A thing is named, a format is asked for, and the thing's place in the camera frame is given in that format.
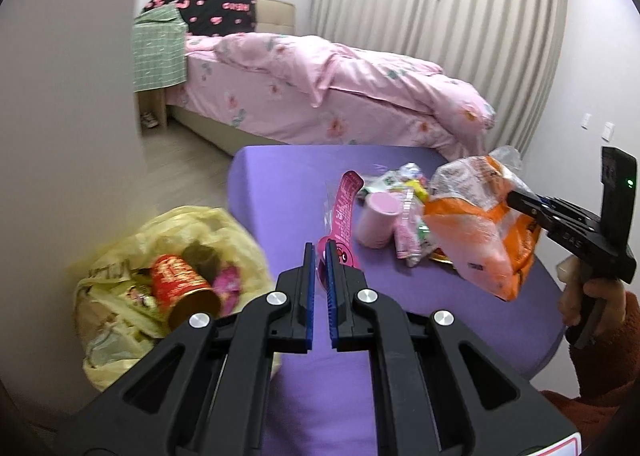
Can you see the yellow plastic bag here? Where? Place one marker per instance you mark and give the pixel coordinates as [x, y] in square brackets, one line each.
[110, 351]

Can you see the pink cup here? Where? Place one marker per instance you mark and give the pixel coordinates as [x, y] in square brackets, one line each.
[375, 226]

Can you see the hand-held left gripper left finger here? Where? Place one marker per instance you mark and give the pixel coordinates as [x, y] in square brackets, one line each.
[311, 306]

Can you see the person's right forearm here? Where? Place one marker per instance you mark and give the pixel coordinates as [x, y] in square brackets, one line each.
[610, 361]

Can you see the green checked cloth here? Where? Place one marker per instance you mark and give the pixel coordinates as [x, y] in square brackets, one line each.
[155, 55]

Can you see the black pillow with pink print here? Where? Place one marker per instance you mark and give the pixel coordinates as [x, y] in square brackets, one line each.
[220, 15]

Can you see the white sneakers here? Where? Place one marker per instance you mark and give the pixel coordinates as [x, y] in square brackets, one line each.
[150, 119]

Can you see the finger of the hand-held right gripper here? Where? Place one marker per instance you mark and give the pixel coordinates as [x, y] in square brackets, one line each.
[525, 201]
[570, 211]

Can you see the pink floral quilt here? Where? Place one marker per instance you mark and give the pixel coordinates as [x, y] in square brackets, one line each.
[350, 75]

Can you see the long pink wrapper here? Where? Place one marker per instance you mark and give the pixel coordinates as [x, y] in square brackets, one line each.
[345, 206]

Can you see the pale pleated curtain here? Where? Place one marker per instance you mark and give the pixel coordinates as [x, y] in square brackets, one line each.
[425, 0]

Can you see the gold black snack packet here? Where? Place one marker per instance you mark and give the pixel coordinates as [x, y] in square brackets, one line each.
[442, 260]

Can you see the yellow snack packet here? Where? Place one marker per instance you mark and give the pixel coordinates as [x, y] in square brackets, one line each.
[420, 191]

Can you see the purple table mat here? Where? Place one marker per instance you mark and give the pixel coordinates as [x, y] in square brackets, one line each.
[300, 196]

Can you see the white wall switch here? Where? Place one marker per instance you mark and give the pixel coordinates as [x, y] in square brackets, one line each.
[586, 120]
[608, 131]

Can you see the magenta snack packet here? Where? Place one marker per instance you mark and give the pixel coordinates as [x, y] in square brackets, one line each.
[227, 286]

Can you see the person's right hand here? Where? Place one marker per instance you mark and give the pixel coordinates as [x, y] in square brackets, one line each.
[569, 291]

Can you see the beige upholstered bed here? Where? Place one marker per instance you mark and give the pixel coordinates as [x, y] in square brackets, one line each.
[275, 15]

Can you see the wooden nightstand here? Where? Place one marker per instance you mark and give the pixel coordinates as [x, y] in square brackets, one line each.
[162, 108]

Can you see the orange snack bag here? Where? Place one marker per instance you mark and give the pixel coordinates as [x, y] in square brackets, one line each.
[475, 236]

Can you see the pink floral bed sheet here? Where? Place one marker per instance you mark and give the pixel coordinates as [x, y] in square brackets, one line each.
[210, 85]

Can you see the red cylindrical can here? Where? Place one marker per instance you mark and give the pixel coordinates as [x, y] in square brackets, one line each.
[175, 281]

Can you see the green white snack packet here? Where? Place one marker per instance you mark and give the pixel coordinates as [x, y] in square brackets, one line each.
[390, 178]

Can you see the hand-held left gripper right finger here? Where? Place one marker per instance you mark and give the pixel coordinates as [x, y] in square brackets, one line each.
[331, 306]

